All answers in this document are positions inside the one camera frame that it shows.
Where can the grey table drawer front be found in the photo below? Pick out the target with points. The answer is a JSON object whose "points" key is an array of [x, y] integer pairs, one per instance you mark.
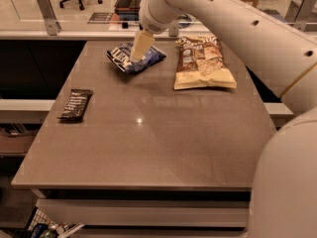
{"points": [[146, 213]]}

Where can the wire basket with items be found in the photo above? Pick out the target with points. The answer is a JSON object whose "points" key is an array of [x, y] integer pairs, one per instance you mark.
{"points": [[41, 226]]}

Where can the black snack bar wrapper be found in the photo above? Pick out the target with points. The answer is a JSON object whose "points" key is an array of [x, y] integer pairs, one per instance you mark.
{"points": [[76, 104]]}

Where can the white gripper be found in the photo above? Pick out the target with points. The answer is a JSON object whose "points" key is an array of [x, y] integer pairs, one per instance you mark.
{"points": [[149, 20]]}

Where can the left metal glass post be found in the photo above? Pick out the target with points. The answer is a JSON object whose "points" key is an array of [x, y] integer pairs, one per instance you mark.
{"points": [[51, 22]]}

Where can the metal glass post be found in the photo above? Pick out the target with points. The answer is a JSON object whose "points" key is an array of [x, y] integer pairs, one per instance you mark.
{"points": [[51, 22], [173, 29], [302, 15]]}

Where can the blue chip bag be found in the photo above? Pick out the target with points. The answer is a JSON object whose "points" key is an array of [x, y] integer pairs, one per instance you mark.
{"points": [[121, 57]]}

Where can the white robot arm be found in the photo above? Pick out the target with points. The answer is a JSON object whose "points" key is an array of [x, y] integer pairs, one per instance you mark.
{"points": [[283, 203]]}

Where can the middle metal glass post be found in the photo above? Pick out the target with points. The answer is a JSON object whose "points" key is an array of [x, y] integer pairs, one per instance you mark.
{"points": [[173, 29]]}

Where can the yellow brown chip bag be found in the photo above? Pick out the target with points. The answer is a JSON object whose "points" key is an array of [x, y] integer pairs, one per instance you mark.
{"points": [[201, 64]]}

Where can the right metal glass post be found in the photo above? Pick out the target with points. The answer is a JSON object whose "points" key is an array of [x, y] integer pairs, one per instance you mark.
{"points": [[302, 15]]}

